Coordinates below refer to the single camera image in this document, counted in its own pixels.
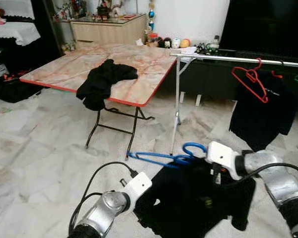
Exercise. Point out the black television console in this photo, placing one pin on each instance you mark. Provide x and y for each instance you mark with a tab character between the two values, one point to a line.
208	79

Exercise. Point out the blue plastic hanger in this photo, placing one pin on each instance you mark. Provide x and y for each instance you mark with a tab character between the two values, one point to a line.
134	154

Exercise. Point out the black bag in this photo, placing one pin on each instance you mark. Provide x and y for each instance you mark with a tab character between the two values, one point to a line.
15	89

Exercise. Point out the gold and blue trophy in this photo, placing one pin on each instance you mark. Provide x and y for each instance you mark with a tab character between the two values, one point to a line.
151	15

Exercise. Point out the silver metal clothes rack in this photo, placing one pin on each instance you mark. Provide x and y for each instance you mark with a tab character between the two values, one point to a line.
213	57

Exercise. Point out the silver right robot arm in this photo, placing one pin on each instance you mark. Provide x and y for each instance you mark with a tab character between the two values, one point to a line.
283	183

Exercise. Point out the white lace cloth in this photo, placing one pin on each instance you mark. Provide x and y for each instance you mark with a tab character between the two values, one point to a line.
15	30
15	7

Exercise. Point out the navy printed t-shirt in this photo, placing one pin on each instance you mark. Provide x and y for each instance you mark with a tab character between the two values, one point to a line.
263	124

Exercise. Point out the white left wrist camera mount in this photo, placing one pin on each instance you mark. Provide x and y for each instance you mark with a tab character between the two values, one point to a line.
139	186

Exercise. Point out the white round plush toy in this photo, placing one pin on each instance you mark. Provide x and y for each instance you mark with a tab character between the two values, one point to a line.
175	43

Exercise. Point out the pale seated figurine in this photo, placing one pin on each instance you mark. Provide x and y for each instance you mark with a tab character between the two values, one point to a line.
119	6

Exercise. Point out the white tissue pack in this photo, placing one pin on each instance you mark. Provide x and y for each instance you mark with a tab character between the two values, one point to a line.
140	42

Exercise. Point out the red flat box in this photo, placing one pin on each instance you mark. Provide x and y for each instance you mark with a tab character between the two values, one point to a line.
130	16

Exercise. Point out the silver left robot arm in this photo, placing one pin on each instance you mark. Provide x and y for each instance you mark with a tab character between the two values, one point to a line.
102	213

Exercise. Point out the marble folding table red edge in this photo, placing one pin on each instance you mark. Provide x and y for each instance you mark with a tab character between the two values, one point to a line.
64	69

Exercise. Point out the red hanger with black hook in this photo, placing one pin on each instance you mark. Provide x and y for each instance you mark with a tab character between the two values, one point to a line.
277	75

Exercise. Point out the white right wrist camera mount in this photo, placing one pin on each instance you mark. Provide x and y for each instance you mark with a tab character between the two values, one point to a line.
223	156

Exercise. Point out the orange round plush toy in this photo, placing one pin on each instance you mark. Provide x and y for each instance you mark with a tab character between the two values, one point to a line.
185	43

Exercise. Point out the red plastic hanger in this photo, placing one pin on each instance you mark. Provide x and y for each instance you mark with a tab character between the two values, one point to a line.
264	99

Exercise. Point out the plain black t-shirt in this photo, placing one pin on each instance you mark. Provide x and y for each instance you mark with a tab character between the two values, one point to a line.
104	79

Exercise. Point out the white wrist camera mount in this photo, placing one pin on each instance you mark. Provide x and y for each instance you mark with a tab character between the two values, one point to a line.
223	156
139	186

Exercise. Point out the black red round plush toy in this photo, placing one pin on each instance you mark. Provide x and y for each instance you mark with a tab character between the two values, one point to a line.
161	43

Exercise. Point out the dark teapot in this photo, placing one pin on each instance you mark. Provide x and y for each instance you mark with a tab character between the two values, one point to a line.
104	10

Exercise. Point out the clear plastic bottle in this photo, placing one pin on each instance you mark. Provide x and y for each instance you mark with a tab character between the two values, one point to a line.
216	43

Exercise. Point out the black flat television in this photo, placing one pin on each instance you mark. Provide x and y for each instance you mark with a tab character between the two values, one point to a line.
268	25

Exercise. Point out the red-lidded jar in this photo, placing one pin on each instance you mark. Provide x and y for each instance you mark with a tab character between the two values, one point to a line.
152	40

